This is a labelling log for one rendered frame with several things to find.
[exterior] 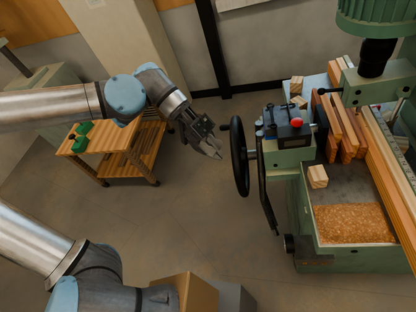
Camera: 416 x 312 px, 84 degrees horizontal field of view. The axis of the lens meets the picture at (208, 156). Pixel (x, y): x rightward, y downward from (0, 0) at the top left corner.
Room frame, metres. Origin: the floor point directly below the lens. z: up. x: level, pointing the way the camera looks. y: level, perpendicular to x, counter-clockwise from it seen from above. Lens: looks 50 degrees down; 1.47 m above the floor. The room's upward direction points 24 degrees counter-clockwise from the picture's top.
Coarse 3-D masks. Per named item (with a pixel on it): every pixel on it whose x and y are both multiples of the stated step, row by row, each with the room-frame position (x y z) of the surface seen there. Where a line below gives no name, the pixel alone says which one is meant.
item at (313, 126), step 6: (318, 108) 0.39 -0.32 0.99; (318, 114) 0.38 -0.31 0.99; (324, 114) 0.37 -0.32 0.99; (318, 120) 0.37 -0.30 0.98; (324, 120) 0.35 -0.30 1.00; (312, 126) 0.37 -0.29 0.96; (318, 126) 0.36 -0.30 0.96; (324, 126) 0.33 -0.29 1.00; (318, 132) 0.36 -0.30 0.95; (324, 132) 0.33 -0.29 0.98; (318, 138) 0.35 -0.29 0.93; (324, 138) 0.33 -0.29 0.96; (318, 144) 0.34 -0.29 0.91; (324, 144) 0.32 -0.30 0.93
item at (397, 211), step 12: (336, 72) 0.55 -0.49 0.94; (336, 84) 0.51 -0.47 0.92; (372, 144) 0.26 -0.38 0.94; (372, 156) 0.24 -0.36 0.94; (372, 168) 0.22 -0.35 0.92; (384, 168) 0.20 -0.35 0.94; (384, 180) 0.17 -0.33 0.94; (384, 192) 0.15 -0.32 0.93; (396, 192) 0.14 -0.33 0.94; (384, 204) 0.14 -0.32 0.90; (396, 204) 0.12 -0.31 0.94; (396, 216) 0.10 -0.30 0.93; (408, 216) 0.09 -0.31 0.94; (396, 228) 0.08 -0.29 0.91; (408, 228) 0.07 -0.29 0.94; (408, 240) 0.06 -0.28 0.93; (408, 252) 0.04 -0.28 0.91
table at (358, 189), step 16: (288, 80) 0.65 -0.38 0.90; (304, 80) 0.62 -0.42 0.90; (320, 80) 0.58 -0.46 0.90; (288, 96) 0.58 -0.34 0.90; (304, 96) 0.55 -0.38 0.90; (320, 160) 0.30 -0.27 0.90; (336, 160) 0.28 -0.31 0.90; (352, 160) 0.27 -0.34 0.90; (272, 176) 0.34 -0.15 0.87; (288, 176) 0.32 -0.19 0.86; (304, 176) 0.28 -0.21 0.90; (336, 176) 0.24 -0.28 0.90; (352, 176) 0.23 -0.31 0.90; (368, 176) 0.21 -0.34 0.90; (304, 192) 0.26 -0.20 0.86; (320, 192) 0.22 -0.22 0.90; (336, 192) 0.21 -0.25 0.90; (352, 192) 0.19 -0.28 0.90; (368, 192) 0.18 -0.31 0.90; (384, 208) 0.13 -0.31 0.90; (320, 240) 0.12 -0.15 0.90
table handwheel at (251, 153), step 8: (232, 120) 0.53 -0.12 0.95; (240, 120) 0.59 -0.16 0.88; (232, 128) 0.49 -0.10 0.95; (240, 128) 0.60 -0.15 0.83; (232, 136) 0.47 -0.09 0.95; (240, 136) 0.60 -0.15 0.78; (232, 144) 0.45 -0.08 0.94; (240, 144) 0.50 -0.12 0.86; (232, 152) 0.43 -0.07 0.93; (240, 152) 0.49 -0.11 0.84; (248, 152) 0.48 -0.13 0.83; (232, 160) 0.41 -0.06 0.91; (240, 160) 0.40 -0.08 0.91; (248, 160) 0.47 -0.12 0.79; (240, 168) 0.39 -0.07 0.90; (248, 168) 0.51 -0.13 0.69; (240, 176) 0.37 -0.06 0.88; (248, 176) 0.48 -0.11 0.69; (240, 184) 0.37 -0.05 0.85; (248, 184) 0.44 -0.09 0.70; (240, 192) 0.36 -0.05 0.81; (248, 192) 0.39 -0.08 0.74
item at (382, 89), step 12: (396, 60) 0.37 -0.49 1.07; (408, 60) 0.35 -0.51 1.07; (348, 72) 0.40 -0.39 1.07; (384, 72) 0.35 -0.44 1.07; (396, 72) 0.33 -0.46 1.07; (408, 72) 0.32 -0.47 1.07; (348, 84) 0.36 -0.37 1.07; (360, 84) 0.35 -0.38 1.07; (372, 84) 0.33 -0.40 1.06; (384, 84) 0.33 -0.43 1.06; (396, 84) 0.32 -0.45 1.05; (408, 84) 0.31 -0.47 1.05; (348, 96) 0.35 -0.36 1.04; (360, 96) 0.34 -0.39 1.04; (372, 96) 0.33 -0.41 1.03; (384, 96) 0.32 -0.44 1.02; (396, 96) 0.31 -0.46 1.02
